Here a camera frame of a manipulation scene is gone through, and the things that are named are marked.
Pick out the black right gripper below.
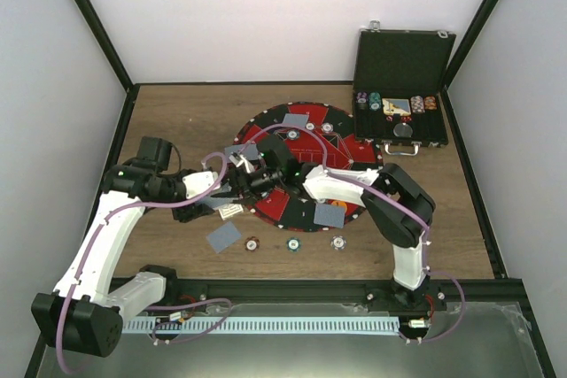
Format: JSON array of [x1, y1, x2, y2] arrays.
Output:
[[221, 166, 284, 204]]

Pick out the dealt card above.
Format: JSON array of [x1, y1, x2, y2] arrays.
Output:
[[282, 113, 309, 128], [224, 143, 260, 161], [314, 204, 346, 228], [206, 221, 242, 254]]

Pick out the red brown chip stack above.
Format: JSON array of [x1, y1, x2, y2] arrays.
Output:
[[245, 237, 260, 252]]

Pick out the teal chip stack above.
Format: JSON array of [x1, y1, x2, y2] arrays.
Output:
[[286, 238, 301, 252], [369, 92, 382, 111]]

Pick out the blue white chip stack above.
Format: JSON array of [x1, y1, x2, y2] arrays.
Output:
[[330, 235, 346, 251]]

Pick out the playing card deck with box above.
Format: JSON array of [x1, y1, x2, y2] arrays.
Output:
[[196, 196, 233, 211]]

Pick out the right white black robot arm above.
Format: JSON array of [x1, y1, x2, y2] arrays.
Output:
[[225, 134, 435, 310]]

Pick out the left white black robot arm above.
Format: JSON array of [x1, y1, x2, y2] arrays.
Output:
[[31, 136, 225, 358]]

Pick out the white playing card box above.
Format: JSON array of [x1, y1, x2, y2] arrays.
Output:
[[218, 204, 244, 220]]

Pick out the round red black poker mat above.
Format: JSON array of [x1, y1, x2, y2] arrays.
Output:
[[234, 102, 384, 232]]

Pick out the orange big blind button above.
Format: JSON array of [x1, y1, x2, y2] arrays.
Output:
[[331, 200, 348, 212]]

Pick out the purple chip stack in case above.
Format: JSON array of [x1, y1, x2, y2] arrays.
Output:
[[356, 92, 368, 110]]

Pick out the teal chip stack in case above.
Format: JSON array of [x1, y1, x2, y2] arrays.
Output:
[[369, 92, 382, 111]]

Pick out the red dice in case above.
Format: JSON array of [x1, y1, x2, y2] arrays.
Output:
[[385, 115, 412, 123]]

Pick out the card deck in case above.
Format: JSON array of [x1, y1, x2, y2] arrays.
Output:
[[383, 98, 411, 116]]

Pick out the black poker chip case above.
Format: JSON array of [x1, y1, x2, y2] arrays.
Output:
[[352, 20, 456, 156]]

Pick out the white chip stack in case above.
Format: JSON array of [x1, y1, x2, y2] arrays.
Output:
[[410, 96, 425, 114]]

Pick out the orange chip stack in case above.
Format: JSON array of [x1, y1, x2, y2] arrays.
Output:
[[423, 96, 438, 111]]

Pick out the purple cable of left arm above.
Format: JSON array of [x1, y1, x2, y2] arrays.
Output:
[[57, 151, 232, 374]]

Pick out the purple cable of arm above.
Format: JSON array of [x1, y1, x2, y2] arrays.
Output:
[[57, 151, 232, 374], [238, 124, 467, 344]]

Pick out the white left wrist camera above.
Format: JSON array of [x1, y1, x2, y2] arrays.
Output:
[[182, 171, 221, 199]]

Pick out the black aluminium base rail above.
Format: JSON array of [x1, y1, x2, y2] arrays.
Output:
[[175, 278, 527, 312]]

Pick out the light blue slotted cable duct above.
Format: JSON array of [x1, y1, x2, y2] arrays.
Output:
[[122, 316, 400, 336]]

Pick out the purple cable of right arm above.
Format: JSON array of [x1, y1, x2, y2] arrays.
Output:
[[238, 124, 467, 344]]

